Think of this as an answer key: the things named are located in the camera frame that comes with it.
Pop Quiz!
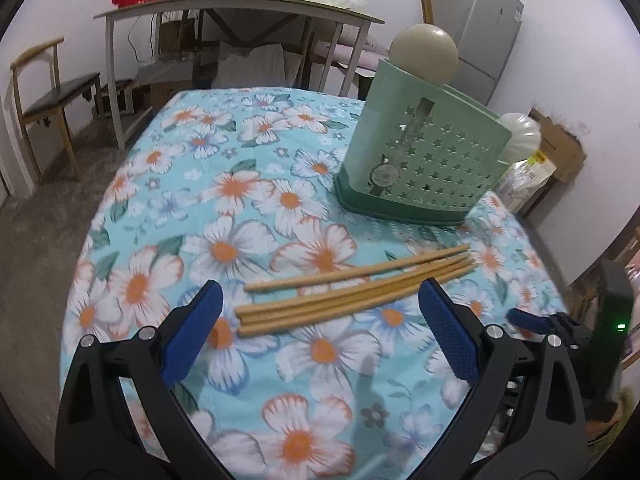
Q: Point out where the cream round ball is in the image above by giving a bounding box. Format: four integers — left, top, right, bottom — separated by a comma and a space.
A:
389, 24, 459, 86

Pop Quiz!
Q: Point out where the large cardboard box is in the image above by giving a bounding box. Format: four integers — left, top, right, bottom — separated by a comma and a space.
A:
527, 107, 588, 183

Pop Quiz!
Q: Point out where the wooden chair with dark seat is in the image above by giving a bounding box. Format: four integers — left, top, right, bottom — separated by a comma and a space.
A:
11, 37, 101, 183

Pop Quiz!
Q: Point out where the grey refrigerator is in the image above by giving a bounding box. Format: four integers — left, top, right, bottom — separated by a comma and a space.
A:
432, 0, 525, 106

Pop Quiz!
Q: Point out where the small dark stool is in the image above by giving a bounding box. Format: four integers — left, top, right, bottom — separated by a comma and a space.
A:
94, 79, 136, 120

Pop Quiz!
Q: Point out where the wooden chopstick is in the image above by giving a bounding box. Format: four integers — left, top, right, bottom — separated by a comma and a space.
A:
237, 267, 475, 338
234, 255, 475, 317
236, 261, 475, 327
244, 243, 472, 293

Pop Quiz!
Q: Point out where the white shell-shaped spoon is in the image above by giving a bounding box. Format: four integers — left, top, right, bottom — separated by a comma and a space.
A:
492, 112, 543, 163

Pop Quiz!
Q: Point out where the rice bag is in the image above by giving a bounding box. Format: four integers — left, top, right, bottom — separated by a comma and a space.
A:
497, 150, 558, 211

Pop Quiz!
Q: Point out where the metal spoon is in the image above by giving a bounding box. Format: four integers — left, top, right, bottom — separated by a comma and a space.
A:
367, 97, 436, 198

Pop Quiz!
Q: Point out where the grey table with white legs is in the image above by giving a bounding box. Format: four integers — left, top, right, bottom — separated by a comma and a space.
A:
94, 0, 386, 151

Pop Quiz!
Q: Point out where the grey sack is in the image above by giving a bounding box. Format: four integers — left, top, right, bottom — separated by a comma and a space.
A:
217, 42, 286, 88

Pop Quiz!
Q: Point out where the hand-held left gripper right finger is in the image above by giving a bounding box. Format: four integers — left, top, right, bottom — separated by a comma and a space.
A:
415, 277, 591, 480

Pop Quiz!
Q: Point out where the pink folded mat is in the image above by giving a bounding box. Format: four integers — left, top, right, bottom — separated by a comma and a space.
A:
325, 40, 391, 73

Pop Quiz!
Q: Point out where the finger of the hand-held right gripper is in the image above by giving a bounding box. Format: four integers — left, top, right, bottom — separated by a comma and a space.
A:
506, 306, 581, 346

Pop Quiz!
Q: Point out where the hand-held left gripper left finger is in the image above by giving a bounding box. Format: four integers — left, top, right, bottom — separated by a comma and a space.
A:
55, 280, 236, 480

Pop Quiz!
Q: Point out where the green plastic utensil basket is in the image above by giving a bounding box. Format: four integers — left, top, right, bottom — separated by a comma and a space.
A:
334, 57, 512, 226

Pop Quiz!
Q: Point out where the floral blue blanket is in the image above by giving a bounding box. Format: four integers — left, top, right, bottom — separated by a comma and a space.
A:
60, 87, 573, 480

